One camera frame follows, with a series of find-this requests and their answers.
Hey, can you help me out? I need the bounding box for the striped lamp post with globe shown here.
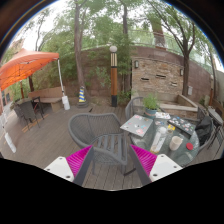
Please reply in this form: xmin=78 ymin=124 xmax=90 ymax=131
xmin=109 ymin=45 xmax=119 ymax=108

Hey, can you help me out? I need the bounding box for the white canopy pole base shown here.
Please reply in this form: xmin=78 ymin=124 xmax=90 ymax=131
xmin=61 ymin=95 xmax=71 ymax=111

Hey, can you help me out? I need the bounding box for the grey armchair holding jacket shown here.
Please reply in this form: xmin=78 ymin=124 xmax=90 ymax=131
xmin=196 ymin=109 xmax=219 ymax=152

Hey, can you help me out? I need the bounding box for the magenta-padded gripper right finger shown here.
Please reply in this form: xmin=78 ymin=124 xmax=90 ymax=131
xmin=128 ymin=144 xmax=183 ymax=187

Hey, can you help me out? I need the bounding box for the orange canopy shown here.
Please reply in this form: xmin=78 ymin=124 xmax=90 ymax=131
xmin=0 ymin=48 xmax=60 ymax=92

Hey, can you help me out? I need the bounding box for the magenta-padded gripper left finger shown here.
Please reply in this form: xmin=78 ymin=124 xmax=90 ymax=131
xmin=43 ymin=145 xmax=95 ymax=187

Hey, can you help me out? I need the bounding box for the clear white-capped drink bottle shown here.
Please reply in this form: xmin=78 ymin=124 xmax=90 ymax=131
xmin=149 ymin=126 xmax=168 ymax=155

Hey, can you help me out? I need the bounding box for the wooden bench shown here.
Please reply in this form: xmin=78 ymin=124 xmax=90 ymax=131
xmin=28 ymin=87 xmax=65 ymax=113

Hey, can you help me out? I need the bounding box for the dark patio chair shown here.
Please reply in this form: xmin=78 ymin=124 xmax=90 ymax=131
xmin=13 ymin=97 xmax=45 ymax=130

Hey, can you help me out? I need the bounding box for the yellow and blue striped cone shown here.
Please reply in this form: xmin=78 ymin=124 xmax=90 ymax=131
xmin=77 ymin=85 xmax=89 ymax=108

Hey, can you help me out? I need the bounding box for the silver laptop with stickers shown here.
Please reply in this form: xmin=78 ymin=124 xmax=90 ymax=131
xmin=119 ymin=114 xmax=154 ymax=138

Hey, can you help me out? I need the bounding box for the white mug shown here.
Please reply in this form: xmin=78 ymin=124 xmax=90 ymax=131
xmin=169 ymin=135 xmax=184 ymax=152

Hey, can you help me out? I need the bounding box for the white sticker sheet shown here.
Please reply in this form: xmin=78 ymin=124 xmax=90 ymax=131
xmin=154 ymin=111 xmax=172 ymax=121

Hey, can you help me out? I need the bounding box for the black laptop with stickers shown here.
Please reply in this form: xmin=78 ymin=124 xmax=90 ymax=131
xmin=167 ymin=115 xmax=197 ymax=137

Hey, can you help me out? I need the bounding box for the green plant in blue pot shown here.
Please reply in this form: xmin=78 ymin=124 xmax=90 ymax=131
xmin=142 ymin=93 xmax=161 ymax=120

